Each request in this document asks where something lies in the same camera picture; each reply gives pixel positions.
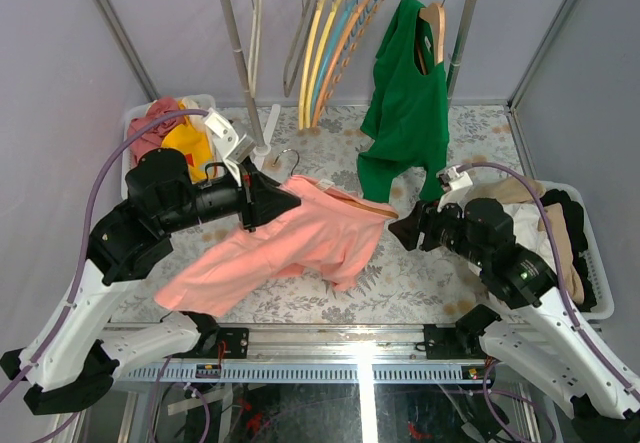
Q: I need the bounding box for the right wooden hanger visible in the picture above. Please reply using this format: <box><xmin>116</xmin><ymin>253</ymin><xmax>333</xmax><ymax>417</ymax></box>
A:
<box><xmin>419</xmin><ymin>0</ymin><xmax>446</xmax><ymax>66</ymax></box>

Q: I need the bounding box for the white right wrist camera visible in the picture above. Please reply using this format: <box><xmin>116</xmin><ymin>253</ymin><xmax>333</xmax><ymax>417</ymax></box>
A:
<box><xmin>437</xmin><ymin>165</ymin><xmax>473</xmax><ymax>211</ymax></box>

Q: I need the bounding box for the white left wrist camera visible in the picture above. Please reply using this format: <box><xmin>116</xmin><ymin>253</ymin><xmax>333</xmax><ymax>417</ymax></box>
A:
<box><xmin>204</xmin><ymin>108</ymin><xmax>256</xmax><ymax>186</ymax></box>

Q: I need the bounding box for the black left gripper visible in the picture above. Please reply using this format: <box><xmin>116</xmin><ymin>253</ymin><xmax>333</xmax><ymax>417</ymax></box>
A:
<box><xmin>159</xmin><ymin>154</ymin><xmax>302</xmax><ymax>234</ymax></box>

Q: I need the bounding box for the white laundry basket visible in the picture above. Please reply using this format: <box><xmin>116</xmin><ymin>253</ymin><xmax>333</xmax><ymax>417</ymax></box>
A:
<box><xmin>120</xmin><ymin>94</ymin><xmax>216</xmax><ymax>199</ymax></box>
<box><xmin>541</xmin><ymin>180</ymin><xmax>615</xmax><ymax>321</ymax></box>

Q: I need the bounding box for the black garment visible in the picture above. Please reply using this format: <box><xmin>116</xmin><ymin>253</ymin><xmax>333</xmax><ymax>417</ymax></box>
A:
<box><xmin>541</xmin><ymin>189</ymin><xmax>596</xmax><ymax>312</ymax></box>

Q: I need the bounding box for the beige garment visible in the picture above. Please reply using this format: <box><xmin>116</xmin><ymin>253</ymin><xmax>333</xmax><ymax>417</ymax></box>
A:
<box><xmin>465</xmin><ymin>177</ymin><xmax>585</xmax><ymax>304</ymax></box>

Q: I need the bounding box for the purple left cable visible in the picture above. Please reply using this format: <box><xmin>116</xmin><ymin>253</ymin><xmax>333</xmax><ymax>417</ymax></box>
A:
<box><xmin>0</xmin><ymin>108</ymin><xmax>211</xmax><ymax>443</ymax></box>

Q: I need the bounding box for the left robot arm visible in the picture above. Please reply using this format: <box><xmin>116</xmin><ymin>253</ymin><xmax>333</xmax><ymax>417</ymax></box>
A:
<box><xmin>1</xmin><ymin>149</ymin><xmax>301</xmax><ymax>416</ymax></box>

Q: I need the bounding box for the green t shirt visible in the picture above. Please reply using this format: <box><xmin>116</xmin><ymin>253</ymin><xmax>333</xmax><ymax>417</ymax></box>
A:
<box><xmin>357</xmin><ymin>0</ymin><xmax>449</xmax><ymax>203</ymax></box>

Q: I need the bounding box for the cream garment in left basket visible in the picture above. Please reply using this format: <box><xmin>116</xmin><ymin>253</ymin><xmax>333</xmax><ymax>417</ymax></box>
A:
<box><xmin>178</xmin><ymin>96</ymin><xmax>216</xmax><ymax>129</ymax></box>

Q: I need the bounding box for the cream plastic hanger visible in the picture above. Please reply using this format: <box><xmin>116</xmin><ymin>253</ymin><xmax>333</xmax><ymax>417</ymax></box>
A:
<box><xmin>247</xmin><ymin>0</ymin><xmax>263</xmax><ymax>98</ymax></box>

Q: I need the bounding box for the blue plastic hanger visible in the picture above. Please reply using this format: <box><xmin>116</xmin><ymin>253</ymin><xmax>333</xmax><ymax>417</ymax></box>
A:
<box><xmin>305</xmin><ymin>0</ymin><xmax>360</xmax><ymax>128</ymax></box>

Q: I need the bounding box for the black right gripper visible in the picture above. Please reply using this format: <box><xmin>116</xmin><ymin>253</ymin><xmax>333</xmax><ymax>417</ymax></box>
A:
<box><xmin>386</xmin><ymin>191</ymin><xmax>489</xmax><ymax>268</ymax></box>

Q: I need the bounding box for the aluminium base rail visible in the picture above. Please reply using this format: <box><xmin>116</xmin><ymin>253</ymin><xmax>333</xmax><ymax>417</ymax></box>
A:
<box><xmin>99</xmin><ymin>320</ymin><xmax>490</xmax><ymax>384</ymax></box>

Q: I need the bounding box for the wooden hanger with green shirt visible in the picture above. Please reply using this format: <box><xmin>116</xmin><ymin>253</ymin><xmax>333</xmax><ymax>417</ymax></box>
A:
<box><xmin>271</xmin><ymin>148</ymin><xmax>399</xmax><ymax>219</ymax></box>

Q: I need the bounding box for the yellow hanger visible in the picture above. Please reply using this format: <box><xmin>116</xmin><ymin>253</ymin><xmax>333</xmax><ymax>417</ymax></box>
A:
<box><xmin>303</xmin><ymin>0</ymin><xmax>351</xmax><ymax>129</ymax></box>
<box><xmin>297</xmin><ymin>0</ymin><xmax>336</xmax><ymax>130</ymax></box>

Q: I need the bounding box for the white right laundry basket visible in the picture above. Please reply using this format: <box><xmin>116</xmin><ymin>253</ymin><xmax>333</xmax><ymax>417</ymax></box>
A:
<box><xmin>541</xmin><ymin>180</ymin><xmax>615</xmax><ymax>321</ymax></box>

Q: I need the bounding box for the salmon pink t shirt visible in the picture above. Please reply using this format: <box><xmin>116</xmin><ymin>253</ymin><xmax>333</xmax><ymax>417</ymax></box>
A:
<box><xmin>154</xmin><ymin>175</ymin><xmax>391</xmax><ymax>317</ymax></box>

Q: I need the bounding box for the purple cable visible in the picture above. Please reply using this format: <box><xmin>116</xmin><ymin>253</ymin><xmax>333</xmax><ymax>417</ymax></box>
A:
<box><xmin>457</xmin><ymin>161</ymin><xmax>640</xmax><ymax>443</ymax></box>
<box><xmin>0</xmin><ymin>108</ymin><xmax>211</xmax><ymax>443</ymax></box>

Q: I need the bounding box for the dusty rose garment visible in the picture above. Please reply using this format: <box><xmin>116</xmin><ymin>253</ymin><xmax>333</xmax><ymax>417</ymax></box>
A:
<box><xmin>126</xmin><ymin>96</ymin><xmax>187</xmax><ymax>154</ymax></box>

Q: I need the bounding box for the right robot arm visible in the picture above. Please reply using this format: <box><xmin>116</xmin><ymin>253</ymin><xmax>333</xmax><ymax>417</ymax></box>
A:
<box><xmin>389</xmin><ymin>198</ymin><xmax>639</xmax><ymax>442</ymax></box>

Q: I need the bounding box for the grey plastic hanger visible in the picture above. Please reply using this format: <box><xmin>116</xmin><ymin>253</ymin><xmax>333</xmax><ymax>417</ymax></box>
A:
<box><xmin>282</xmin><ymin>0</ymin><xmax>318</xmax><ymax>98</ymax></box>

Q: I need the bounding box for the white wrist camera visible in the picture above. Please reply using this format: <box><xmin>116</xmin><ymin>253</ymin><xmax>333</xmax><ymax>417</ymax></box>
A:
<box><xmin>437</xmin><ymin>165</ymin><xmax>473</xmax><ymax>211</ymax></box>
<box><xmin>204</xmin><ymin>108</ymin><xmax>256</xmax><ymax>186</ymax></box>

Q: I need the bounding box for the yellow garment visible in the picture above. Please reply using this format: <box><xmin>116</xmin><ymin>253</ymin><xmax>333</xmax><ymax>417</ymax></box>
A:
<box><xmin>161</xmin><ymin>116</ymin><xmax>215</xmax><ymax>182</ymax></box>

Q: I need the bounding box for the white left laundry basket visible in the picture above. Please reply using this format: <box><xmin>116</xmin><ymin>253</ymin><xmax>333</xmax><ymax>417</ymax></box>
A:
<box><xmin>120</xmin><ymin>94</ymin><xmax>216</xmax><ymax>199</ymax></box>

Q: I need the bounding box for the white garment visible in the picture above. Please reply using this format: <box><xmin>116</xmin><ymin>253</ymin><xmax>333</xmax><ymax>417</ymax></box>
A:
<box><xmin>503</xmin><ymin>203</ymin><xmax>555</xmax><ymax>269</ymax></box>

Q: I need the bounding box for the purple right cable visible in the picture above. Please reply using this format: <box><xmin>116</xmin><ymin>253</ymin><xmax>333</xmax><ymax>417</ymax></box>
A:
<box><xmin>457</xmin><ymin>161</ymin><xmax>640</xmax><ymax>443</ymax></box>

